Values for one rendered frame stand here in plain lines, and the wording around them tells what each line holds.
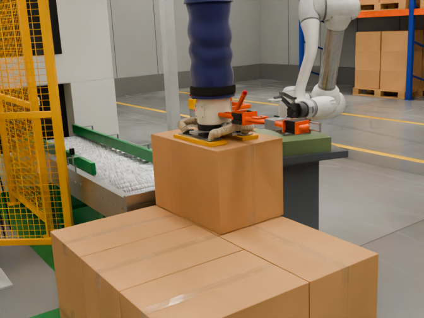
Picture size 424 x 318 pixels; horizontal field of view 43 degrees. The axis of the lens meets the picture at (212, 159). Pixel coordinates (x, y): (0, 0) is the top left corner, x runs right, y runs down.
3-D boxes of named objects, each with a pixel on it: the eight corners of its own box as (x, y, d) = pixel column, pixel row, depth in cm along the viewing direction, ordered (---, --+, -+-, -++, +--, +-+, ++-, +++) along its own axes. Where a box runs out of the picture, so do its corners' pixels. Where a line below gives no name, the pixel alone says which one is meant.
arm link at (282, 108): (276, 120, 334) (276, 84, 328) (305, 118, 335) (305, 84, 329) (280, 125, 319) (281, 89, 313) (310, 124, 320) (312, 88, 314)
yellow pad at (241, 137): (204, 132, 287) (203, 123, 286) (219, 130, 293) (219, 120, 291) (242, 141, 260) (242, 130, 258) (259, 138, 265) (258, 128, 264)
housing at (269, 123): (264, 129, 232) (263, 118, 231) (276, 127, 236) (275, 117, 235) (274, 130, 226) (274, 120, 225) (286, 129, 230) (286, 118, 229)
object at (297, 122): (281, 132, 221) (281, 120, 220) (295, 129, 225) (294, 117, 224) (296, 134, 214) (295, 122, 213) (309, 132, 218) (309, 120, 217)
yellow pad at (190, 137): (173, 137, 277) (172, 128, 276) (189, 135, 282) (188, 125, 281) (209, 147, 249) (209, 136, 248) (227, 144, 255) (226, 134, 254)
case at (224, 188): (155, 204, 299) (150, 134, 289) (214, 189, 321) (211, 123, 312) (220, 235, 251) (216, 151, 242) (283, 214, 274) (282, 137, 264)
